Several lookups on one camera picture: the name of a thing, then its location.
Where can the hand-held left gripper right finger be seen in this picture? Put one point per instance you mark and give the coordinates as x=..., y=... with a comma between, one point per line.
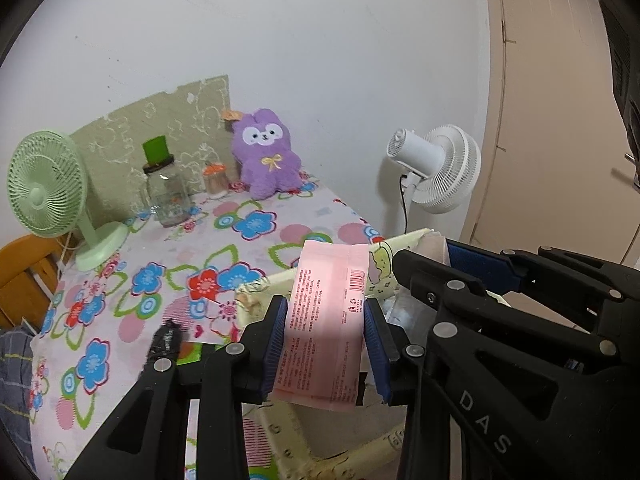
x=376, y=355

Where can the beige door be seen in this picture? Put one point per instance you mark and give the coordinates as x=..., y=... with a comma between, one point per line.
x=550, y=110

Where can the green plastic cup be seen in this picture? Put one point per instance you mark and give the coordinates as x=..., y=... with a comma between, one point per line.
x=156, y=150

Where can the wooden chair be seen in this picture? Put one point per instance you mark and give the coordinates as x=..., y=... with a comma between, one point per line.
x=25, y=280

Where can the pink printed packet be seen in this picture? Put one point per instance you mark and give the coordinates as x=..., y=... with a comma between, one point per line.
x=325, y=320

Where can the cream patterned fabric box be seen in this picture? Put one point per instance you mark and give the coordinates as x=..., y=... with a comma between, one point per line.
x=290, y=440

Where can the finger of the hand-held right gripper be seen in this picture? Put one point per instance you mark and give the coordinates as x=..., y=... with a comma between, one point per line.
x=480, y=267
x=435, y=275

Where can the green desk fan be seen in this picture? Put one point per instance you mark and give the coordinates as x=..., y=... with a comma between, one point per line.
x=45, y=185

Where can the grey plaid pillow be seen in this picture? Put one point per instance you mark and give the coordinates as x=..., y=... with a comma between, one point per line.
x=12, y=385

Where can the purple plush bunny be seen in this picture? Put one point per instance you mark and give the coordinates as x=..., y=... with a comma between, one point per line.
x=267, y=160

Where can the green patterned board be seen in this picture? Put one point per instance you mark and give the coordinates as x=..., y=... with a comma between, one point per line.
x=150, y=115

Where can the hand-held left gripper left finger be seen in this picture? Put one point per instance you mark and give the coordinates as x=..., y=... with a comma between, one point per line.
x=278, y=345

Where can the small jar with orange lid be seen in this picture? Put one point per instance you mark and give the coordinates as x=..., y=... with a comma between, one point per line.
x=216, y=180

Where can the floral tablecloth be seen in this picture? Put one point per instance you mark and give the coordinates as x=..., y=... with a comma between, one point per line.
x=150, y=260

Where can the white desk fan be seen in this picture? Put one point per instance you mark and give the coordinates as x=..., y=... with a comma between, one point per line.
x=440, y=170

